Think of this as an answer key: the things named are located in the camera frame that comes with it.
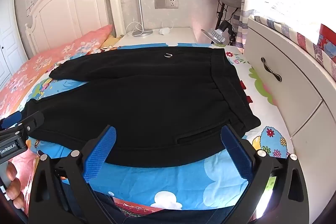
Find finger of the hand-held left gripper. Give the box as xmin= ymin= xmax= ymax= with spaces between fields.
xmin=0 ymin=112 xmax=23 ymax=130
xmin=16 ymin=111 xmax=44 ymax=139

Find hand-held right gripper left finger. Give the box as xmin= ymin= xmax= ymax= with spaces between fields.
xmin=28 ymin=124 xmax=117 ymax=224

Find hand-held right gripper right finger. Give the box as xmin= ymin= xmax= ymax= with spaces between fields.
xmin=220 ymin=123 xmax=309 ymax=224

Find black pants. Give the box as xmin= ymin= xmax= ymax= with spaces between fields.
xmin=23 ymin=47 xmax=261 ymax=168

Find person's left hand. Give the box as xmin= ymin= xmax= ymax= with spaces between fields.
xmin=5 ymin=162 xmax=26 ymax=210

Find pink floral bed sheet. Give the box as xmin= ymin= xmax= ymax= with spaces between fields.
xmin=0 ymin=49 xmax=69 ymax=216

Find blue cartoon printed blanket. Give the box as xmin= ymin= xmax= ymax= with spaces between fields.
xmin=20 ymin=42 xmax=289 ymax=210

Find white window cabinet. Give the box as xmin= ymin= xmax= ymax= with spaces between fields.
xmin=243 ymin=18 xmax=336 ymax=214

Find white wardrobe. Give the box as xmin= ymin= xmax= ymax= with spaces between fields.
xmin=0 ymin=0 xmax=28 ymax=88

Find dark cloth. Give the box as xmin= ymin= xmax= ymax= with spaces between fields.
xmin=97 ymin=193 xmax=252 ymax=224

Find pink floral pillow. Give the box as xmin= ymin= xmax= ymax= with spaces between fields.
xmin=56 ymin=25 xmax=114 ymax=52

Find yellow pillow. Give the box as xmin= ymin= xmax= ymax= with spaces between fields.
xmin=101 ymin=36 xmax=124 ymax=49

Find white wooden headboard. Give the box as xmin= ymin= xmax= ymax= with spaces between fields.
xmin=25 ymin=0 xmax=126 ymax=55

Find silver clip lamp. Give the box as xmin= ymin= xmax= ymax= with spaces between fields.
xmin=201 ymin=21 xmax=236 ymax=46

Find white nightstand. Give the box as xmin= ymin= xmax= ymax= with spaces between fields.
xmin=115 ymin=27 xmax=197 ymax=47

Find red printed cushion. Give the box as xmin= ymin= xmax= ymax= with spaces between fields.
xmin=316 ymin=24 xmax=336 ymax=56

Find silver desk lamp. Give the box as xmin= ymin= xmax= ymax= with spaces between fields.
xmin=132 ymin=0 xmax=153 ymax=37

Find dark cabinet drawer handle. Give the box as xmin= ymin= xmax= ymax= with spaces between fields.
xmin=261 ymin=57 xmax=282 ymax=83

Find white lamp cable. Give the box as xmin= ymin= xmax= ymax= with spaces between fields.
xmin=125 ymin=21 xmax=145 ymax=34

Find white charger cable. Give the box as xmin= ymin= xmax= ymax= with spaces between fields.
xmin=161 ymin=20 xmax=175 ymax=31

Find grey wall socket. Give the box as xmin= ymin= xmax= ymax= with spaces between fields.
xmin=154 ymin=0 xmax=179 ymax=9

